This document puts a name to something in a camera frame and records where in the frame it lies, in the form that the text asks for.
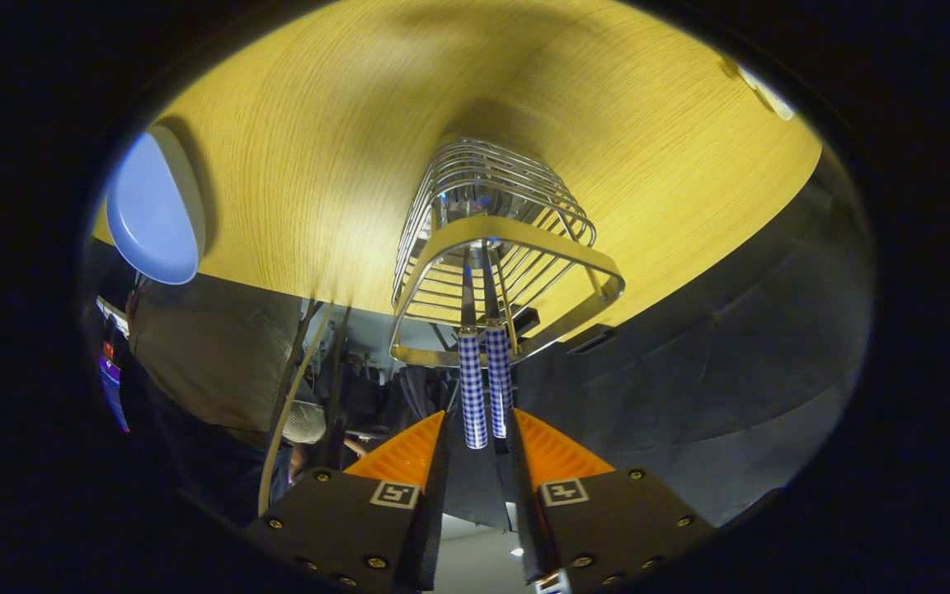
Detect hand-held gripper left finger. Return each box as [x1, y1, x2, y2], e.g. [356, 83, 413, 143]
[242, 410, 453, 594]

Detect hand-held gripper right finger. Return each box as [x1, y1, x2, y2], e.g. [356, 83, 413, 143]
[510, 408, 721, 594]

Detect fork with blue checked handle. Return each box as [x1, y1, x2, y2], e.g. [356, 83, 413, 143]
[455, 247, 490, 451]

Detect spoon with blue checked handle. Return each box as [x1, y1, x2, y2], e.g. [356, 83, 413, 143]
[482, 241, 515, 441]

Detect dark grey bag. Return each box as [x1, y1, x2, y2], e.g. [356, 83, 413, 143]
[393, 367, 459, 422]

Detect person's pale shoe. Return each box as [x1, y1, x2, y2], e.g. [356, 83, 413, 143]
[284, 400, 327, 445]

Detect small black table clamp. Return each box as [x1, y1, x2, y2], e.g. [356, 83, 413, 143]
[566, 326, 618, 356]

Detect person's khaki trousers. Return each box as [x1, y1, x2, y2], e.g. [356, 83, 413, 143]
[125, 272, 323, 450]

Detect purple package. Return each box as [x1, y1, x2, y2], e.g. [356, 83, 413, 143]
[98, 338, 131, 434]

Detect blue plate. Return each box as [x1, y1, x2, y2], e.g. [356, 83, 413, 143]
[106, 125, 207, 286]

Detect white divided bean tray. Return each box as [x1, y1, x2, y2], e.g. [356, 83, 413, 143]
[735, 64, 797, 122]

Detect tan cable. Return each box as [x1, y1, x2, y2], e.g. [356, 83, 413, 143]
[256, 301, 336, 516]

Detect metal wire cutlery basket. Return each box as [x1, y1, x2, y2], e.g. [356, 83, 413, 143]
[388, 137, 627, 369]

